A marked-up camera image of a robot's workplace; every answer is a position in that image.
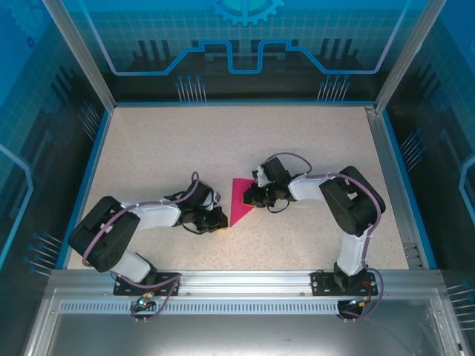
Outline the magenta cloth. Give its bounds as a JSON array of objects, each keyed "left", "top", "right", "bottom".
[{"left": 229, "top": 177, "right": 258, "bottom": 228}]

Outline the slotted aluminium cable duct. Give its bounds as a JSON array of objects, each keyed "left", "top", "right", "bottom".
[{"left": 59, "top": 302, "right": 342, "bottom": 314}]

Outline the aluminium side rail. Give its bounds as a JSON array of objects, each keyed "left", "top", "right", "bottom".
[{"left": 365, "top": 105, "right": 424, "bottom": 270}]

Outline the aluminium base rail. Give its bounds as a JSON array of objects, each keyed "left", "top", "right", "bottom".
[{"left": 50, "top": 269, "right": 446, "bottom": 294}]

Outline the aluminium frame post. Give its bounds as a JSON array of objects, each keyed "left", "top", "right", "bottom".
[
  {"left": 373, "top": 0, "right": 445, "bottom": 114},
  {"left": 41, "top": 0, "right": 117, "bottom": 111}
]

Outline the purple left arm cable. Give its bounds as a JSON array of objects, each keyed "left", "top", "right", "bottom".
[{"left": 82, "top": 171, "right": 201, "bottom": 323}]

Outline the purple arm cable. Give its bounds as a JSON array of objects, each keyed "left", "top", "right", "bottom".
[
  {"left": 272, "top": 151, "right": 387, "bottom": 320},
  {"left": 82, "top": 171, "right": 201, "bottom": 323}
]

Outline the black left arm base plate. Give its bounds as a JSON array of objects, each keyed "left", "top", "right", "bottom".
[{"left": 113, "top": 271, "right": 182, "bottom": 297}]

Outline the aluminium sheet panel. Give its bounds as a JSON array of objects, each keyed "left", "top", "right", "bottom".
[{"left": 22, "top": 289, "right": 465, "bottom": 356}]

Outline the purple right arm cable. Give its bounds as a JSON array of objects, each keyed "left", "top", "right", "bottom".
[{"left": 272, "top": 151, "right": 387, "bottom": 320}]

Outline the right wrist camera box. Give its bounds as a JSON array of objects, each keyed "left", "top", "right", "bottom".
[{"left": 252, "top": 166, "right": 269, "bottom": 188}]

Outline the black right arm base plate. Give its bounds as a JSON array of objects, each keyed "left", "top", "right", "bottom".
[{"left": 310, "top": 269, "right": 379, "bottom": 297}]

